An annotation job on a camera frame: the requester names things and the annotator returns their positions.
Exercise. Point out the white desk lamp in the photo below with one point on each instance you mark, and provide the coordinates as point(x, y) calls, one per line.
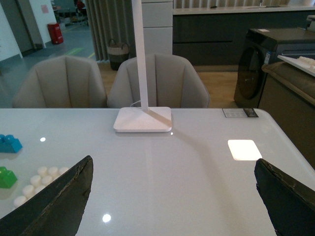
point(144, 119)

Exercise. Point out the dark kitchen counter cabinet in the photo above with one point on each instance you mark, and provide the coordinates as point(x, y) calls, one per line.
point(215, 36)

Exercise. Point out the red bin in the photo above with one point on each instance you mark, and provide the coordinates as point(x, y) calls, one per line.
point(55, 33)

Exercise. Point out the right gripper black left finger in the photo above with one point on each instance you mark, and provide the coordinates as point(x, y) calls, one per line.
point(56, 210)

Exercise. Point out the white studded base plate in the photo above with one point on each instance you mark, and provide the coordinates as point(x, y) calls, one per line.
point(45, 176)

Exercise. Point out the beige chair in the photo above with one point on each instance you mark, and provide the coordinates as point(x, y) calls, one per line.
point(172, 82)
point(62, 82)

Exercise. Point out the dark washing machine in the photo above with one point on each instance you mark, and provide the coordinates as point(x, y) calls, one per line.
point(263, 46)

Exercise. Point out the white drawer column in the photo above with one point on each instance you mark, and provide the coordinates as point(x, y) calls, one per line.
point(158, 26)

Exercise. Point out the beige chair right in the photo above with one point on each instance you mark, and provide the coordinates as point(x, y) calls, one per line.
point(172, 82)

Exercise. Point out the beige chair left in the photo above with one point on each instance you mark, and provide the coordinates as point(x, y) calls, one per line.
point(62, 82)

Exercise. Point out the olive green sofa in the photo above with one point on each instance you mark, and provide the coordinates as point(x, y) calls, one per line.
point(289, 97)

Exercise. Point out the woven basket with handles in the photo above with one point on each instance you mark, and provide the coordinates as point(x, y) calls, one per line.
point(118, 52)

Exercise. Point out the white tray on sofa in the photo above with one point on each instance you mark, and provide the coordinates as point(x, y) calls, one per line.
point(305, 64)

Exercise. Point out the blue toy brick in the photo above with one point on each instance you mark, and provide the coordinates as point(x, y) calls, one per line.
point(9, 144)

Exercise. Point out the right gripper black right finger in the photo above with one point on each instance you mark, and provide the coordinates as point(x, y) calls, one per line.
point(290, 204)

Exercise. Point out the black white label sticker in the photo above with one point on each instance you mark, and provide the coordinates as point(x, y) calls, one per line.
point(240, 113)

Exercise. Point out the green toy brick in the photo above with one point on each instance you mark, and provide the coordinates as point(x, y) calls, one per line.
point(7, 178)

